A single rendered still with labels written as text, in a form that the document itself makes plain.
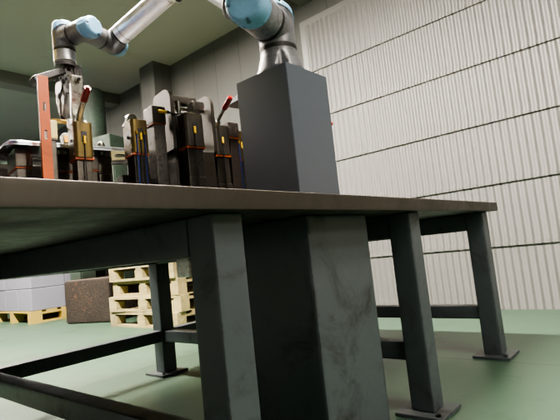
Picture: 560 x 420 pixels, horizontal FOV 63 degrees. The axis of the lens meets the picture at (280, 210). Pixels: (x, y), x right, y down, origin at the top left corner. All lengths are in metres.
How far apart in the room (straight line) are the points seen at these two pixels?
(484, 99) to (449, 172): 0.58
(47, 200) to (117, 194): 0.10
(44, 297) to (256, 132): 5.70
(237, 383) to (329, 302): 0.41
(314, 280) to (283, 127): 0.44
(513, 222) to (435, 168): 0.70
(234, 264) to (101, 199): 0.31
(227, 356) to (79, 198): 0.40
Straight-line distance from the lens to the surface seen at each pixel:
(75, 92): 1.68
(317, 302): 1.18
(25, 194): 0.66
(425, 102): 3.93
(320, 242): 1.20
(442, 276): 3.82
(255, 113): 1.38
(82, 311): 5.87
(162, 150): 1.64
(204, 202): 0.81
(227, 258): 0.89
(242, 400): 0.93
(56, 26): 1.92
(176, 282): 4.18
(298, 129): 1.30
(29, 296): 6.81
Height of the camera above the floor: 0.57
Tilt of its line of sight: 5 degrees up
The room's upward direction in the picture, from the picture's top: 6 degrees counter-clockwise
